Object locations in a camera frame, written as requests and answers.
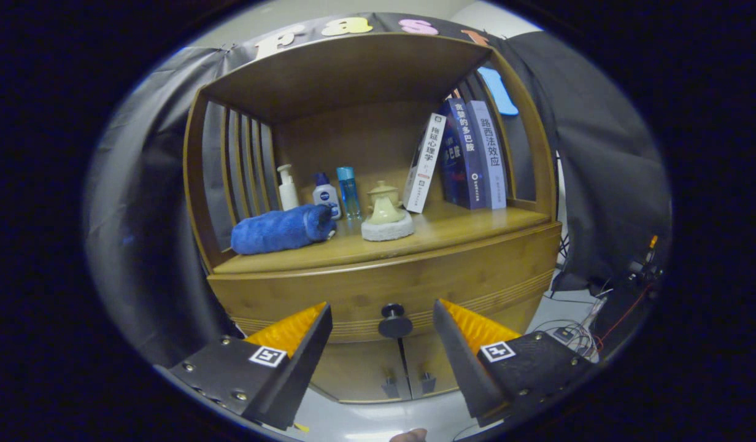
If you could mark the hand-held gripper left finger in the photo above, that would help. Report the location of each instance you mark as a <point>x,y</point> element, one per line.
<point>298,374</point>

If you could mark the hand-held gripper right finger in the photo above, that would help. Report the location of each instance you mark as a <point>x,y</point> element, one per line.
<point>461,362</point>

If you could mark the black drawer knob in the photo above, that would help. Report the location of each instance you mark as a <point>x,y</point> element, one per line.
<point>395,325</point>

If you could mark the wooden drawer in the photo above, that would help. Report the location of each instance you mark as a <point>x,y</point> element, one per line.
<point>378,282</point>

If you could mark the wooden cabinet door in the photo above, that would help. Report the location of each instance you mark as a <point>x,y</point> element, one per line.
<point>359,368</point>
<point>433,362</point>

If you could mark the wooden countertop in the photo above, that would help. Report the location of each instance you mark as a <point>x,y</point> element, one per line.
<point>464,227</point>

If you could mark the wooden cabinet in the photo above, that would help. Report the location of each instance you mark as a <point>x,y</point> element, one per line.
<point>353,67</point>

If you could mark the blue folded towel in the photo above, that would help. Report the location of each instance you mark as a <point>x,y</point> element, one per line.
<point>273,230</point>

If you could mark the white bottle with blue cap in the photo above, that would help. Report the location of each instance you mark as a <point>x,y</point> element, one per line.
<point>326,195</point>

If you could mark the white pump bottle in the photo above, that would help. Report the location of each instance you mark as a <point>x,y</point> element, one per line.
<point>288,193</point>

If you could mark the clear blue bottle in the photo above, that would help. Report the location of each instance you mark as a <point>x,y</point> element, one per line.
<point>348,193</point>

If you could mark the white book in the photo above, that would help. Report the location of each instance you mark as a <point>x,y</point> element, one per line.
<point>424,166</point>

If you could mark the dark blue book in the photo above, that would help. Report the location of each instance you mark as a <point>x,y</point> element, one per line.
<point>467,153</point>

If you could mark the pale lavender book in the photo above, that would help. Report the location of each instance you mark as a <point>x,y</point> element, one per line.
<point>491,153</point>

